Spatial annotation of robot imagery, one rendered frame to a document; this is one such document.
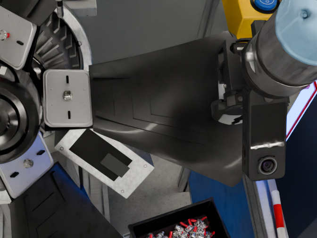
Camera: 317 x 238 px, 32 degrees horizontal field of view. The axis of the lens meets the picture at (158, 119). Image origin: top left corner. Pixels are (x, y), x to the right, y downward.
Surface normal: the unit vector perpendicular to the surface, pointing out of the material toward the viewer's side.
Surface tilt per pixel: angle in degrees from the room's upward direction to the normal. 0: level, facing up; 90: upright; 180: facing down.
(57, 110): 7
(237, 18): 90
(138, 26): 90
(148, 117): 13
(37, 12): 42
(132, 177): 50
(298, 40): 96
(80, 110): 7
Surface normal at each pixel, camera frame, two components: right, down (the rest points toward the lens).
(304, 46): -0.65, 0.71
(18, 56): -0.59, -0.05
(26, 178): 0.81, -0.04
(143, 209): 0.09, -0.49
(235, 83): 0.13, -0.21
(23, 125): 0.15, 0.36
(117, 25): 0.12, 0.87
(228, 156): 0.34, -0.10
